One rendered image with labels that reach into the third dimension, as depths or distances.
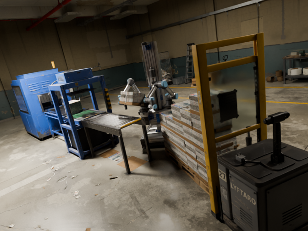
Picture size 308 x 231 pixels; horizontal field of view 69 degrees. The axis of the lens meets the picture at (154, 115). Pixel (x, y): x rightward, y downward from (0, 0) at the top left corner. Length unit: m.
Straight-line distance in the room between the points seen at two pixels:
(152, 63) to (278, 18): 6.11
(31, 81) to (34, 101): 0.51
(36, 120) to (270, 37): 8.30
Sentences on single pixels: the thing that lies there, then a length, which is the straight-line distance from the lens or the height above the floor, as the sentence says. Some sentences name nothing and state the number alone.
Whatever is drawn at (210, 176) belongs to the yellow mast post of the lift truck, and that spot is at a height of 0.54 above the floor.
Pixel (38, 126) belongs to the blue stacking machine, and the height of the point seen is 0.44.
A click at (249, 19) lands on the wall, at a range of 9.94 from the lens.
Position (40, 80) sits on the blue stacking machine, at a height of 1.61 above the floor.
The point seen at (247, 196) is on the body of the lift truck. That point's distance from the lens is 2.10.
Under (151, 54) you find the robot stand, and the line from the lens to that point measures 4.38.
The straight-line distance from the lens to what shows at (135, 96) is 3.85.
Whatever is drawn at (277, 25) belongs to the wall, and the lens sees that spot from 9.56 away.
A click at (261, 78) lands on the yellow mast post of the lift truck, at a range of 2.49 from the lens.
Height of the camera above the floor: 1.87
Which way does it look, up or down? 16 degrees down
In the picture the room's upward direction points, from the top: 10 degrees counter-clockwise
